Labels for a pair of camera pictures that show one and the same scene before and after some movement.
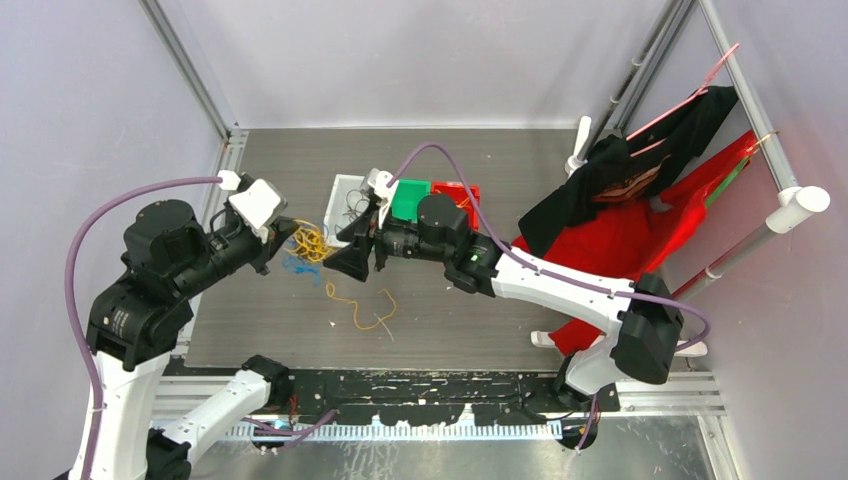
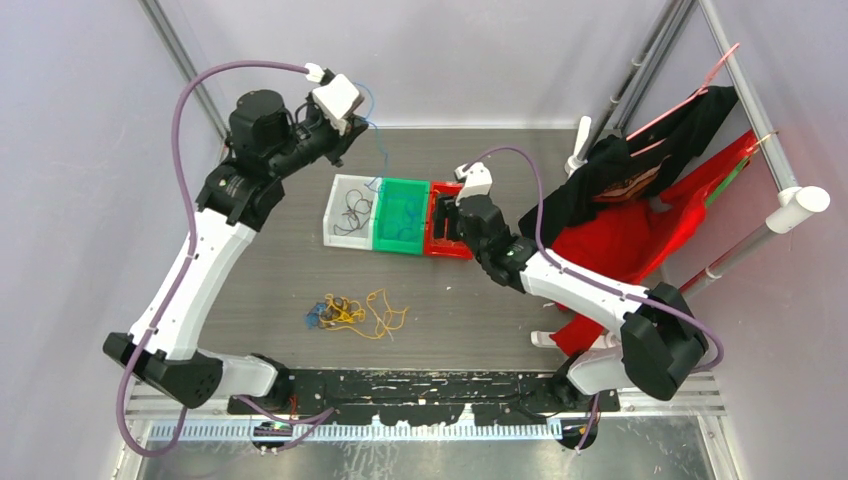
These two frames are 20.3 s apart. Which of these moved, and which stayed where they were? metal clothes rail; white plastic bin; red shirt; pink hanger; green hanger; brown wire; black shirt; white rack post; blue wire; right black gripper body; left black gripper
Moved: left black gripper; blue wire; right black gripper body
Stayed: black shirt; white plastic bin; brown wire; green hanger; metal clothes rail; pink hanger; white rack post; red shirt
